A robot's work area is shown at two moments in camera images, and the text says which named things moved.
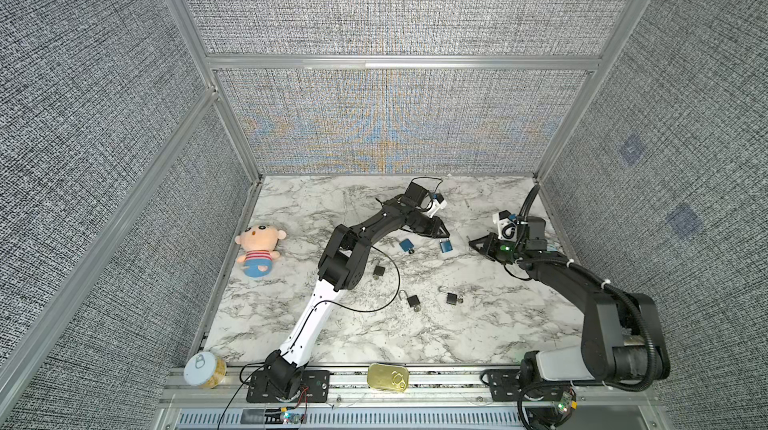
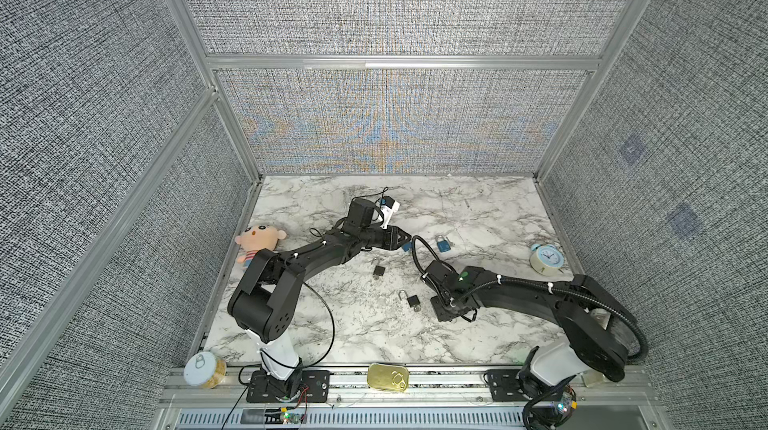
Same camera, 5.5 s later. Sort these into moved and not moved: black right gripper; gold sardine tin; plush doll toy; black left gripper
Moved: black left gripper; black right gripper
Not moved: plush doll toy; gold sardine tin
